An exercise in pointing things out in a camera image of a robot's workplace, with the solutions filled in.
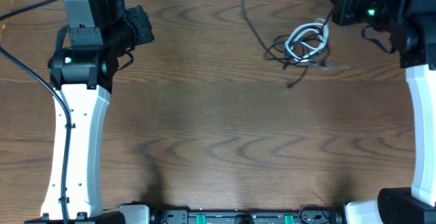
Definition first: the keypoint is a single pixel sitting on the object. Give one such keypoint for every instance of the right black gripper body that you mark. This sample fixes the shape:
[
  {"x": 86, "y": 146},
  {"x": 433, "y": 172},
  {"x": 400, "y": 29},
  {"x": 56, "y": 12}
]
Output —
[{"x": 340, "y": 5}]

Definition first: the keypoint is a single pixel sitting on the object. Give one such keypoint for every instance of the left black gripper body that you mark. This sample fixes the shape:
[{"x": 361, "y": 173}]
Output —
[{"x": 144, "y": 24}]

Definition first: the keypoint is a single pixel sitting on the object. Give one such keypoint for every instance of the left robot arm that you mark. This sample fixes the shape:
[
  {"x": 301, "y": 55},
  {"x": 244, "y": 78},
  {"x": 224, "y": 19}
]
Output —
[{"x": 81, "y": 70}]

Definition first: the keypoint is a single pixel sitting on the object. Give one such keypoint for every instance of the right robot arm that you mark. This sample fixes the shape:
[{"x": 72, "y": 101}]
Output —
[{"x": 411, "y": 25}]

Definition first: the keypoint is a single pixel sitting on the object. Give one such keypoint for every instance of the clear tape piece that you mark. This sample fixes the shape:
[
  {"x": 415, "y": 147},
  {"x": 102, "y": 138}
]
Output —
[{"x": 331, "y": 67}]

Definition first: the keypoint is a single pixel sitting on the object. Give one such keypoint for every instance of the wooden board at edge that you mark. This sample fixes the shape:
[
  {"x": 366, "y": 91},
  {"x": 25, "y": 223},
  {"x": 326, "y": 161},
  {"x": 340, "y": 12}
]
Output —
[{"x": 5, "y": 13}]

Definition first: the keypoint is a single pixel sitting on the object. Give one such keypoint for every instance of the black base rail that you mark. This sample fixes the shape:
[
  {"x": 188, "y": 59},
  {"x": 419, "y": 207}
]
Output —
[{"x": 309, "y": 214}]

